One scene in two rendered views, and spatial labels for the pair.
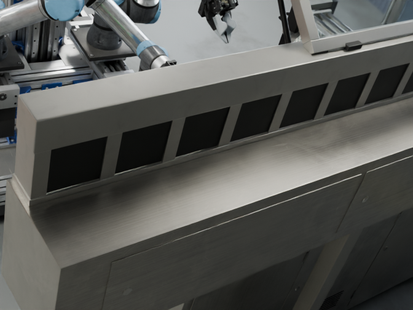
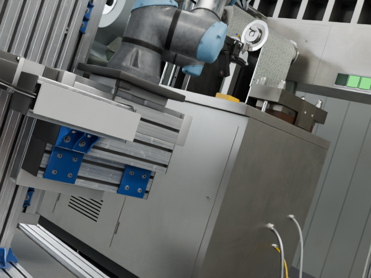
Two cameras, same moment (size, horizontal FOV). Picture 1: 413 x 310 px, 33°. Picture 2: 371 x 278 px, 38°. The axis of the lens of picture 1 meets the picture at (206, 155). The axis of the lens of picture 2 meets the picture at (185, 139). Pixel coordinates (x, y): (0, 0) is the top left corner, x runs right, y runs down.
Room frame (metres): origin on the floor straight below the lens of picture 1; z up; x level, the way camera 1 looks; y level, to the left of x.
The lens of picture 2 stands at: (2.03, 2.42, 0.70)
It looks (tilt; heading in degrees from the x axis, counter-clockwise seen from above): 0 degrees down; 269
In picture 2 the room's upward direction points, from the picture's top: 18 degrees clockwise
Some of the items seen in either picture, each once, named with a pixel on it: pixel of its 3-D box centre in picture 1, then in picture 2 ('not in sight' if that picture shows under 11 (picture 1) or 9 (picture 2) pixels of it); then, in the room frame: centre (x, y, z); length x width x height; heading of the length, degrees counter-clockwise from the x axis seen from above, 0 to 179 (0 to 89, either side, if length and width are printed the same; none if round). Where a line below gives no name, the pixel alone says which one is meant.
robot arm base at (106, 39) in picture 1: (106, 30); not in sight; (2.53, 0.56, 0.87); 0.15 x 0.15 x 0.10
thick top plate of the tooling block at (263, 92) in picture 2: not in sight; (289, 104); (1.61, -0.02, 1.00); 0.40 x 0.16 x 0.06; 45
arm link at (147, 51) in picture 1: (152, 56); not in sight; (2.07, 0.28, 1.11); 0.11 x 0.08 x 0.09; 45
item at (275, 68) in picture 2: not in sight; (270, 74); (1.72, -0.07, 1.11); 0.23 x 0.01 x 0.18; 45
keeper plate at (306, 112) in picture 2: not in sight; (306, 116); (1.53, 0.04, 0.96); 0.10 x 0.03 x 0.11; 45
